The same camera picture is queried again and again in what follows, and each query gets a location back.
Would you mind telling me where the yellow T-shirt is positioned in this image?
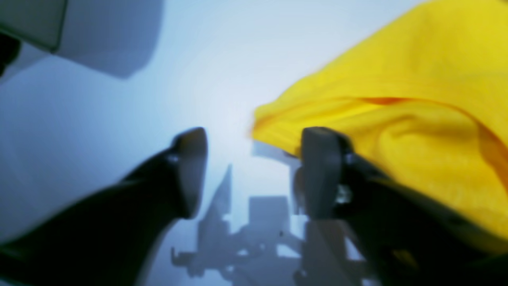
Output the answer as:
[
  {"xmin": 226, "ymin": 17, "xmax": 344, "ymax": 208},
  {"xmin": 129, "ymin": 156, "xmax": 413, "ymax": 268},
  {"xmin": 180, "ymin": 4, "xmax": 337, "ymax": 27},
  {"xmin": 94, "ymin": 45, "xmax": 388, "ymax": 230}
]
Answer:
[{"xmin": 252, "ymin": 0, "xmax": 508, "ymax": 254}]

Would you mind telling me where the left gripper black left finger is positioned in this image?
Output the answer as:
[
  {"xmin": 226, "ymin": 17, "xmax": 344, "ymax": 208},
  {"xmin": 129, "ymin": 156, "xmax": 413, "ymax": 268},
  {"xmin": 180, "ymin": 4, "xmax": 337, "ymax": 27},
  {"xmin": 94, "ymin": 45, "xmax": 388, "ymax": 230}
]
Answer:
[{"xmin": 1, "ymin": 127, "xmax": 208, "ymax": 286}]

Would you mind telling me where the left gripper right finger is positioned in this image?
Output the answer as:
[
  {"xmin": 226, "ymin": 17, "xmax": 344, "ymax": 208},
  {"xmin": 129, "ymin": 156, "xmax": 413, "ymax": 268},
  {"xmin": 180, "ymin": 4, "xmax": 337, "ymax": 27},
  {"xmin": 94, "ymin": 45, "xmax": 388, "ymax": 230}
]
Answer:
[{"xmin": 301, "ymin": 127, "xmax": 508, "ymax": 286}]

